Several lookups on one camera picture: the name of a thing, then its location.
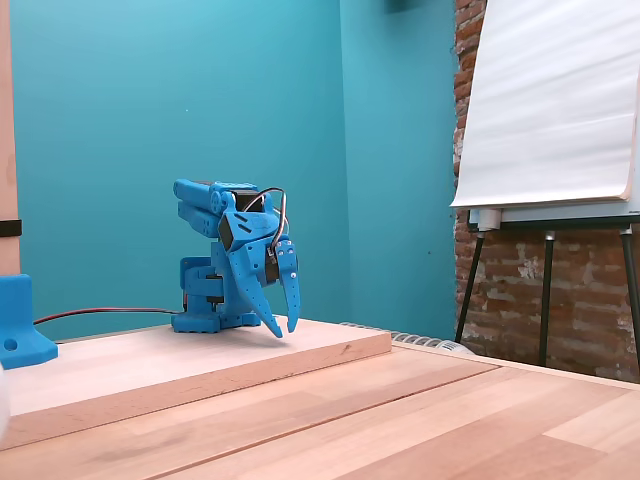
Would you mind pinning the blue printed post bracket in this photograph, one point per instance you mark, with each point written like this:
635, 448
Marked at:
17, 320

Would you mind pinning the flipchart easel with black legs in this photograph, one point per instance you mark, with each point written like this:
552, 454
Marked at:
547, 280

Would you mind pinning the white flipchart paper pad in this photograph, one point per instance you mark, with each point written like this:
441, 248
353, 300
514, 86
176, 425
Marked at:
545, 100

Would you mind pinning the wooden post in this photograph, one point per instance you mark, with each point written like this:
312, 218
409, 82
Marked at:
6, 125

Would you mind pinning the wooden base board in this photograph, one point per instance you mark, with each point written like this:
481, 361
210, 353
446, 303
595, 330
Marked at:
200, 355

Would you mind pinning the white radiator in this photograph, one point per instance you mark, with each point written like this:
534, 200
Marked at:
425, 342

